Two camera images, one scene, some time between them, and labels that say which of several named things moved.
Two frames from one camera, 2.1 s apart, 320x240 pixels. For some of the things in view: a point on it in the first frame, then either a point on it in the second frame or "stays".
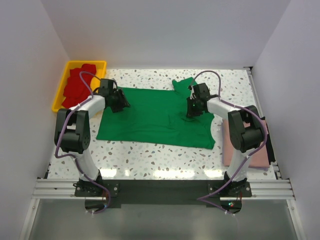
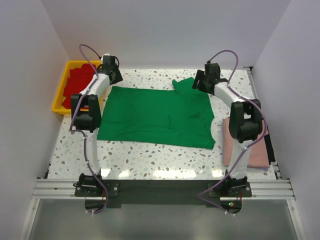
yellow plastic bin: [100, 66] stays
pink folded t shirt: [259, 159] stays
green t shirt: [159, 116] stays
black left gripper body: [118, 100] to [118, 77]
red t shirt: [76, 90] stays
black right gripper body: [193, 110] to [202, 87]
